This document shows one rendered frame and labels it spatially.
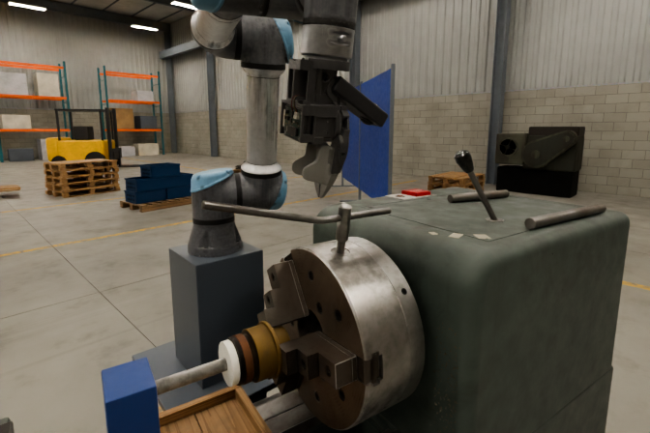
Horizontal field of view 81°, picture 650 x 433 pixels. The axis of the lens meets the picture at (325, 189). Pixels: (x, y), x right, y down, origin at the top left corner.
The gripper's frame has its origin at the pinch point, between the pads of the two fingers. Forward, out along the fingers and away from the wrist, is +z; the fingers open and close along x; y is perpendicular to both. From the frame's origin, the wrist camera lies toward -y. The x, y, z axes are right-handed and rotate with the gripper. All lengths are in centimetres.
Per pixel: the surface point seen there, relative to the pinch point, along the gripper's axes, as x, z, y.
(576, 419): 26, 51, -56
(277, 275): -4.5, 17.4, 5.4
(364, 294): 10.8, 13.9, -2.3
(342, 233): 2.7, 7.1, -2.7
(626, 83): -346, -54, -950
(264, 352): 5.6, 24.0, 11.5
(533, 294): 20.8, 15.1, -32.0
